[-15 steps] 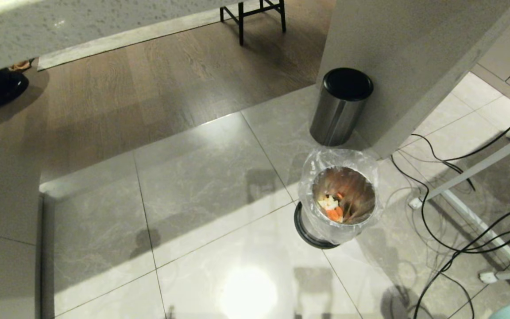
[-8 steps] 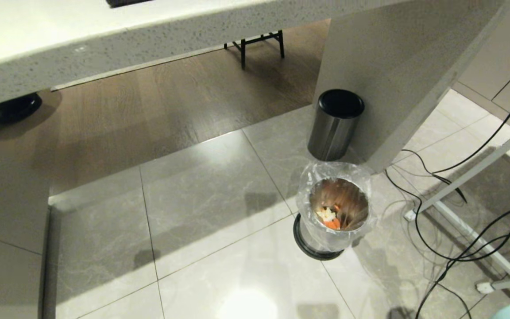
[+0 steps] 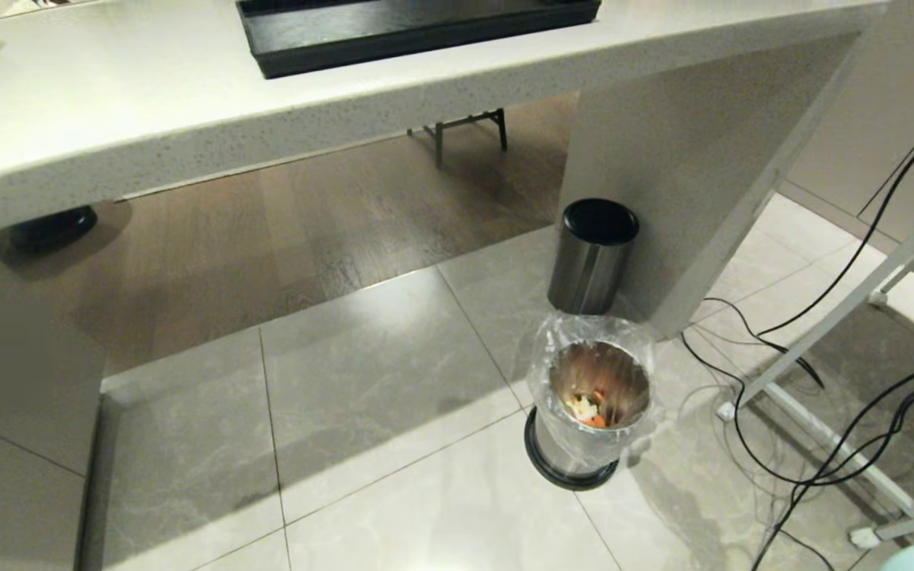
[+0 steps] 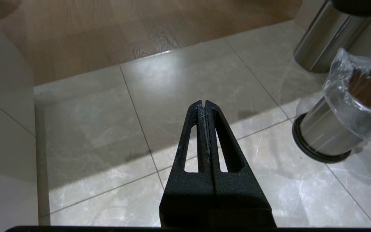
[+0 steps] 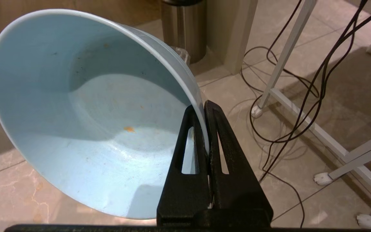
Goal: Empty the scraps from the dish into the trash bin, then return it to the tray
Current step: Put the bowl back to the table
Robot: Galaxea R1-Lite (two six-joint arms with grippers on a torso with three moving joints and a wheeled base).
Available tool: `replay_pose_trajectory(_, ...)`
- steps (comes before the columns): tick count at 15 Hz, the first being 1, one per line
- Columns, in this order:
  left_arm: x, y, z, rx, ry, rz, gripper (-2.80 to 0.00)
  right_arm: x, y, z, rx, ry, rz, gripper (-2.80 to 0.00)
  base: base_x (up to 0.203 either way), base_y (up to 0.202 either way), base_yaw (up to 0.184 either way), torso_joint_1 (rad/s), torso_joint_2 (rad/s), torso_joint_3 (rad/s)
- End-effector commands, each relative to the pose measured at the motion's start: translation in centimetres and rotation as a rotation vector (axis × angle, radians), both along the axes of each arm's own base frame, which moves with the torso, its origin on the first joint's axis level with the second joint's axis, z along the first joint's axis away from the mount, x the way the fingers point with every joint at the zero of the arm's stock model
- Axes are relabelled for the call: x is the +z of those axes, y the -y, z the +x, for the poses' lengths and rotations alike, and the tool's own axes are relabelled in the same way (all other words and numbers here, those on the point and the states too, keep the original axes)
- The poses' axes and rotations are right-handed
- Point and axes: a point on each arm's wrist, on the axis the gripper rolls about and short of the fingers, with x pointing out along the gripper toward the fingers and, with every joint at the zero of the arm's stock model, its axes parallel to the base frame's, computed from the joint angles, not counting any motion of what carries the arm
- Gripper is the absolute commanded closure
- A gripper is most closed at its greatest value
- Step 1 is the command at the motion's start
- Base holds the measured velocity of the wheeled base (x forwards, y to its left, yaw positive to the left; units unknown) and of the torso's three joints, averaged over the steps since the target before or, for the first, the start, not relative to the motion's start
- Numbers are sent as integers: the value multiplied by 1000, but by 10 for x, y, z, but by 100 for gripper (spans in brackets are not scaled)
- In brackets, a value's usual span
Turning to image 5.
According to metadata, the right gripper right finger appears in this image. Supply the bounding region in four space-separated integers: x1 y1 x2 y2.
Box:
204 100 273 227

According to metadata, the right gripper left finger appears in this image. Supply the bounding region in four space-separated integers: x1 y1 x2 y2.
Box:
157 105 212 227

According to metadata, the light blue bowl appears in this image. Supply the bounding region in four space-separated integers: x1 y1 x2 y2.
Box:
0 9 210 220

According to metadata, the stainless steel trash bin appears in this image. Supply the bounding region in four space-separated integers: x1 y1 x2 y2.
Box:
160 0 207 64

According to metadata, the white metal table frame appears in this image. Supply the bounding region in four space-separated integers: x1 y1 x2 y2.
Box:
251 0 371 207

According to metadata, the black cable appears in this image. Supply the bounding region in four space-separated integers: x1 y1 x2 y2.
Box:
240 0 320 99
250 0 371 184

